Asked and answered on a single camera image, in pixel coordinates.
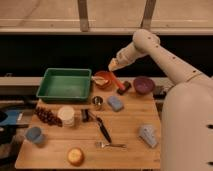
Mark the yellow round bread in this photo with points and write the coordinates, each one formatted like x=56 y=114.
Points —
x=75 y=156

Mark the purple bowl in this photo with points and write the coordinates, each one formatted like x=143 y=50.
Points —
x=143 y=85

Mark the black handled knife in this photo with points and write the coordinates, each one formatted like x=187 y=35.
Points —
x=102 y=128

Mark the blue plastic cup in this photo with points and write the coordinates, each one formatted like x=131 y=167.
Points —
x=34 y=135

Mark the dark brown block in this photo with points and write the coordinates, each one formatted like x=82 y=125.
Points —
x=127 y=86

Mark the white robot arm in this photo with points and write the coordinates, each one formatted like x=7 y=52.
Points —
x=187 y=114

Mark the small metal cup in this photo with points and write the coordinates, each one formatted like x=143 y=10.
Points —
x=97 y=102

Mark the green plastic tray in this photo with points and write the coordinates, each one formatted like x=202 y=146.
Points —
x=65 y=84

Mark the blue object at left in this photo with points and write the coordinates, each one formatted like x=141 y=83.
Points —
x=10 y=117

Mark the blue sponge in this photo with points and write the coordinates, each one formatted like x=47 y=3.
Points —
x=115 y=103

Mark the orange bowl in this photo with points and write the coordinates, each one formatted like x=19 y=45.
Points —
x=102 y=79

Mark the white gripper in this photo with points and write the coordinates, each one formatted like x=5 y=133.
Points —
x=126 y=56

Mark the light blue cloth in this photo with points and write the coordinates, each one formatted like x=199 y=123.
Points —
x=146 y=132

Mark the bunch of dark grapes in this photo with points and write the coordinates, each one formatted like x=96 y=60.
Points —
x=48 y=117

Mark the metal fork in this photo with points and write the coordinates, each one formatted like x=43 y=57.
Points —
x=103 y=145

